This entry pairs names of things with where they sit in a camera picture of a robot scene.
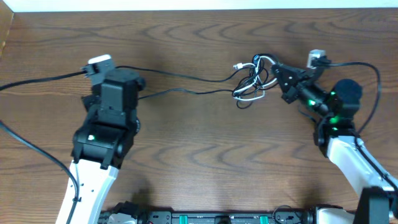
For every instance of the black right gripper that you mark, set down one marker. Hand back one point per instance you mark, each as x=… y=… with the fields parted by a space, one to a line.
x=289 y=93

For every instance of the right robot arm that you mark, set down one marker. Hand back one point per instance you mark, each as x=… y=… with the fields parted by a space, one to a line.
x=339 y=141

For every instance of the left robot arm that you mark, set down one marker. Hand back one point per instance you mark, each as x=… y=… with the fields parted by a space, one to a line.
x=102 y=142

